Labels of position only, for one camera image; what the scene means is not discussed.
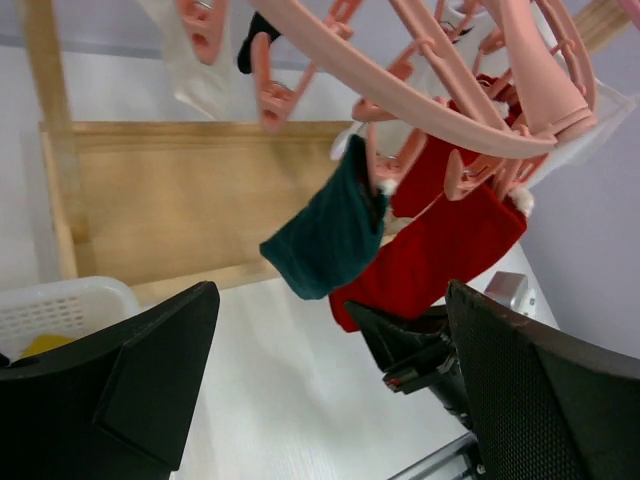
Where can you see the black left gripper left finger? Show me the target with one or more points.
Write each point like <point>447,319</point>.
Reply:
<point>116,404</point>

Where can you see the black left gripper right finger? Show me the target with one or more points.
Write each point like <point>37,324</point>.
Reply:
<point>543,404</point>

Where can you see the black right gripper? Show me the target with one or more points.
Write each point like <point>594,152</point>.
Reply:
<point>414,355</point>

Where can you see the red santa sock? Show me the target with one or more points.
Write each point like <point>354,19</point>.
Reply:
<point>424,181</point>
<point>452,240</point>

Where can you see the dark green christmas sock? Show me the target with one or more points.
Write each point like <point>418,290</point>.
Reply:
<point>335,237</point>

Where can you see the pink round clip hanger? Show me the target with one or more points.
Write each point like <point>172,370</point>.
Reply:
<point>397,103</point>

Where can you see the yellow sock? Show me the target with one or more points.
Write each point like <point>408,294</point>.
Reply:
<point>45,343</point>

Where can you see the white plastic laundry basket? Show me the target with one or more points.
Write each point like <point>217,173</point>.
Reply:
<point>72,308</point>

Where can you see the wooden clothes rack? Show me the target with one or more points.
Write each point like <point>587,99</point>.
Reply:
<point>154,204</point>

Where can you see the white ankle sock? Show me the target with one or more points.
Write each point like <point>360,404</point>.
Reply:
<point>200,57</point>

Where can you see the white undershirt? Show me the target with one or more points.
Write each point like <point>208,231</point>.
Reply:
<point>555,87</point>

